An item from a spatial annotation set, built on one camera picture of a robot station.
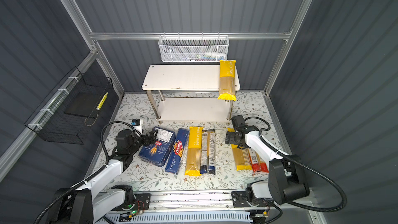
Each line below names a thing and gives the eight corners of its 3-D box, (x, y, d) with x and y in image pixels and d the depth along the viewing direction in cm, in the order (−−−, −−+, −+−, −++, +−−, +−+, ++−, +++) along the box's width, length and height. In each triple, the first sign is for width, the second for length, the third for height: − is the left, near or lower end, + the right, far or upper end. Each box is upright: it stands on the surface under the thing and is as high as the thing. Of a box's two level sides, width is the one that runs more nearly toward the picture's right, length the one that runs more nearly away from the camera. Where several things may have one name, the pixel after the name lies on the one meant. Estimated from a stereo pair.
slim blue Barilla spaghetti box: (165, 172, 84) (164, 169, 81) (180, 131, 100) (179, 128, 98) (177, 174, 83) (176, 172, 80) (190, 133, 99) (189, 130, 97)
